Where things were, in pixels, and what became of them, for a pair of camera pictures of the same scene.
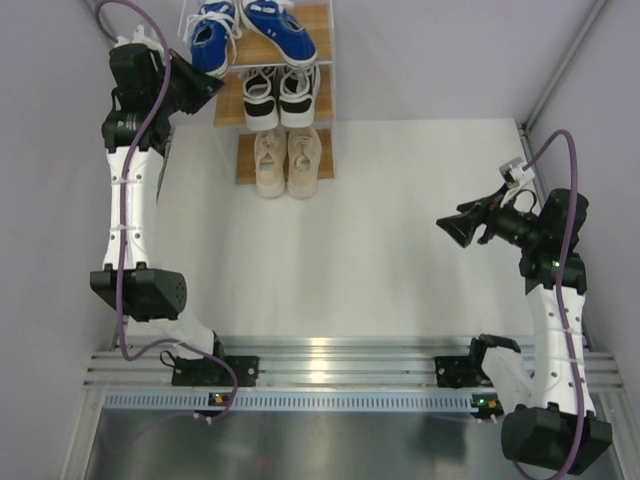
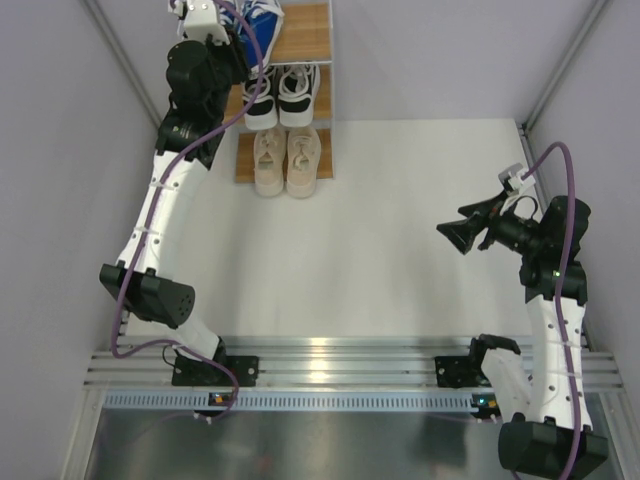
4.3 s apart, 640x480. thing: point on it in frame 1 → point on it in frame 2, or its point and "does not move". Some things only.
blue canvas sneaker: x=269 y=19 → x=265 y=17
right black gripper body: x=506 y=222 does not move
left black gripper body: x=186 y=94 → x=228 y=68
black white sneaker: x=260 y=98 does not move
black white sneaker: x=298 y=88 does not move
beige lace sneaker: x=270 y=151 does not move
